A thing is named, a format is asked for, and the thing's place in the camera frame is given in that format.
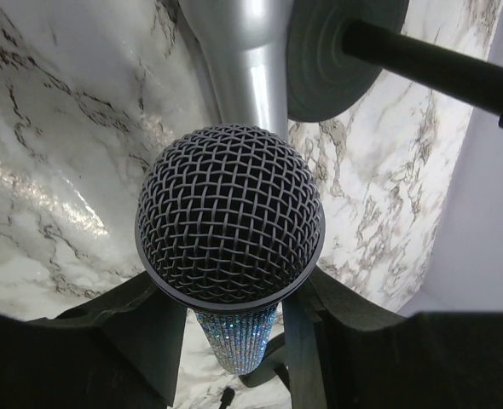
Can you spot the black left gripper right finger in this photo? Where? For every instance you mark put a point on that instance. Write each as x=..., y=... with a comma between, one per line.
x=346, y=352

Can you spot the black stand with gold mic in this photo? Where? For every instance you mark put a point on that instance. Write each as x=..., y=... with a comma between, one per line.
x=336, y=50

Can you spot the rhinestone handheld microphone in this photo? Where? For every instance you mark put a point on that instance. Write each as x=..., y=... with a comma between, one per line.
x=229, y=223

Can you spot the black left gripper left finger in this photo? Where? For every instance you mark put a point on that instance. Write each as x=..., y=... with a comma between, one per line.
x=122, y=355

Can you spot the silver mesh condenser microphone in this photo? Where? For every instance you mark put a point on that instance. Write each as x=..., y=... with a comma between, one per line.
x=244, y=45

